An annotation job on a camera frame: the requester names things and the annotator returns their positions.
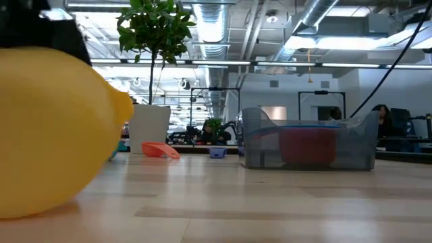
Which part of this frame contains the red plastic measuring cup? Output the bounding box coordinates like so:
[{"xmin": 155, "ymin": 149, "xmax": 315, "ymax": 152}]
[{"xmin": 252, "ymin": 127, "xmax": 338, "ymax": 166}]

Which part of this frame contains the long ceiling light strip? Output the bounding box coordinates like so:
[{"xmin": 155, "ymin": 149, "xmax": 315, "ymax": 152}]
[{"xmin": 90, "ymin": 59, "xmax": 432, "ymax": 70}]

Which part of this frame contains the blue plastic measuring cup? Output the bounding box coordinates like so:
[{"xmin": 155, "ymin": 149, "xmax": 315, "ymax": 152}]
[{"xmin": 249, "ymin": 125, "xmax": 342, "ymax": 136}]

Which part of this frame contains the yellow hanging pendant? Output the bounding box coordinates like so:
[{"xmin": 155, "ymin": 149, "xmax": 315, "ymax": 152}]
[{"xmin": 306, "ymin": 49, "xmax": 313, "ymax": 84}]

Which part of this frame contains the ribbed silver ceiling duct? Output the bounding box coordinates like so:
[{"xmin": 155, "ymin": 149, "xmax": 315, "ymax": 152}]
[{"xmin": 192, "ymin": 3, "xmax": 227, "ymax": 60}]

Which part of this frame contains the black aluminium rig frame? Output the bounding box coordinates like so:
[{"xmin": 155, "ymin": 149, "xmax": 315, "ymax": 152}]
[{"xmin": 168, "ymin": 144, "xmax": 432, "ymax": 165}]

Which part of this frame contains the purple plastic measuring cup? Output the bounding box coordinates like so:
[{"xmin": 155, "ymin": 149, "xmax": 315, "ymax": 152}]
[{"xmin": 209, "ymin": 147, "xmax": 227, "ymax": 159}]

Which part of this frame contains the green leafy plant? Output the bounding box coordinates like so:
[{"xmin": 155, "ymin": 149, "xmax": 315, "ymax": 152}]
[{"xmin": 116, "ymin": 0, "xmax": 197, "ymax": 105}]

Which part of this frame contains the orange plastic measuring cup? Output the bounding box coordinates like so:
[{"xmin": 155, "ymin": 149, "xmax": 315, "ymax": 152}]
[{"xmin": 140, "ymin": 141, "xmax": 182, "ymax": 160}]

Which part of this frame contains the dark office chair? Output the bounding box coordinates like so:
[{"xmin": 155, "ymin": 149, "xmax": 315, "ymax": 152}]
[{"xmin": 391, "ymin": 107, "xmax": 423, "ymax": 153}]

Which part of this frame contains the grey translucent plastic basket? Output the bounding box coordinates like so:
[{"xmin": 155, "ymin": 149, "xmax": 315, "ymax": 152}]
[{"xmin": 240, "ymin": 107, "xmax": 380, "ymax": 171}]

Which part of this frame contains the black tubular stand frame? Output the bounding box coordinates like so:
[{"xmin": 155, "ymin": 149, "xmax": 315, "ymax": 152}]
[
  {"xmin": 190, "ymin": 86, "xmax": 241, "ymax": 119},
  {"xmin": 298, "ymin": 90, "xmax": 346, "ymax": 121}
]

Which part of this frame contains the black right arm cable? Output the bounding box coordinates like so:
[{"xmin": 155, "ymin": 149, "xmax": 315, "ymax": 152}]
[{"xmin": 349, "ymin": 0, "xmax": 432, "ymax": 119}]

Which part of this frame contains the white plant pot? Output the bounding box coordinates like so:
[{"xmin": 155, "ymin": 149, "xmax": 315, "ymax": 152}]
[{"xmin": 129, "ymin": 104, "xmax": 172, "ymax": 155}]

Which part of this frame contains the round ceiling sensor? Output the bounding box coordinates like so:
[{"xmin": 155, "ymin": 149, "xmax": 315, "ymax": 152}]
[{"xmin": 265, "ymin": 9, "xmax": 279, "ymax": 24}]

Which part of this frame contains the smooth silver ceiling duct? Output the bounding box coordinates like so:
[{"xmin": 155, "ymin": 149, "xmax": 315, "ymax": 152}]
[{"xmin": 269, "ymin": 0, "xmax": 340, "ymax": 63}]

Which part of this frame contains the yellow plastic measuring cup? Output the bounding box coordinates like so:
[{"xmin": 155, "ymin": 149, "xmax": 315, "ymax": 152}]
[{"xmin": 0, "ymin": 47, "xmax": 135, "ymax": 219}]

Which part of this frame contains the teal plastic measuring cup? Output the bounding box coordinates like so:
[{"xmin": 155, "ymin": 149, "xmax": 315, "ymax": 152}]
[{"xmin": 107, "ymin": 140, "xmax": 129, "ymax": 161}]

